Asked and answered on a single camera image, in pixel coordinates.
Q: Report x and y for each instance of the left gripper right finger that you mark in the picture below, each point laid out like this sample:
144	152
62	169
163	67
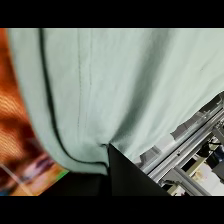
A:
128	176

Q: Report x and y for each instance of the silver frame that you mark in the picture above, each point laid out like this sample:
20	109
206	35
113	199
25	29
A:
186	151

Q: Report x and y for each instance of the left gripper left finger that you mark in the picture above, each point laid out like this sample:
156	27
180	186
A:
83	185

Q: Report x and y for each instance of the pale green shirt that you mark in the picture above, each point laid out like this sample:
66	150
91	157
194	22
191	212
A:
110	83

